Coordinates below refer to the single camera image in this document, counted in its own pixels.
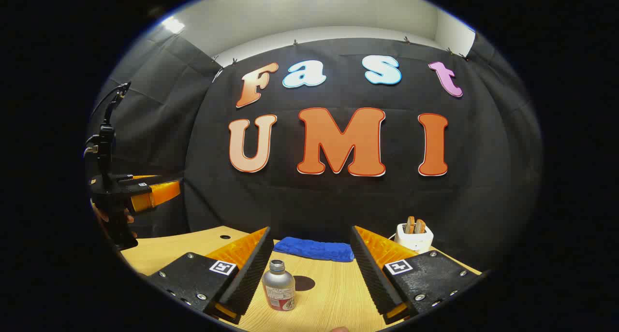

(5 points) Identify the white toaster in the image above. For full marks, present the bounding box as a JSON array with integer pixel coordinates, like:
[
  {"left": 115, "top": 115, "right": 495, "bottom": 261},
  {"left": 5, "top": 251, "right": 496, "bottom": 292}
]
[{"left": 394, "top": 223, "right": 434, "bottom": 254}]

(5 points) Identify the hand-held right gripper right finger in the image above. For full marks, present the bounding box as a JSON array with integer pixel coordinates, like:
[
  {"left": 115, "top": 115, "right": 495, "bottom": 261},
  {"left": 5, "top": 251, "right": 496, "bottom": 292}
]
[{"left": 349, "top": 225, "right": 484, "bottom": 325}]

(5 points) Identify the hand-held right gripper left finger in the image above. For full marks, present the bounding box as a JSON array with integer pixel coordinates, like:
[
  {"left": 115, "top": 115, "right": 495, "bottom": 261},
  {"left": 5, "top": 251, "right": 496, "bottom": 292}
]
[{"left": 145, "top": 226, "right": 275, "bottom": 325}]

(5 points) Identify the silver water bottle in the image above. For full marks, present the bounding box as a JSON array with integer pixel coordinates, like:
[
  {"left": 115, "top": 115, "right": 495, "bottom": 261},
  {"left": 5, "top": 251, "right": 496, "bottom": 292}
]
[{"left": 262, "top": 260, "right": 296, "bottom": 312}]

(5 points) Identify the blue towel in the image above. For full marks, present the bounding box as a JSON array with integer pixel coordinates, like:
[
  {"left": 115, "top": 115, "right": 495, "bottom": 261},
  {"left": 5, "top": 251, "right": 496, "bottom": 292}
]
[{"left": 273, "top": 236, "right": 355, "bottom": 263}]

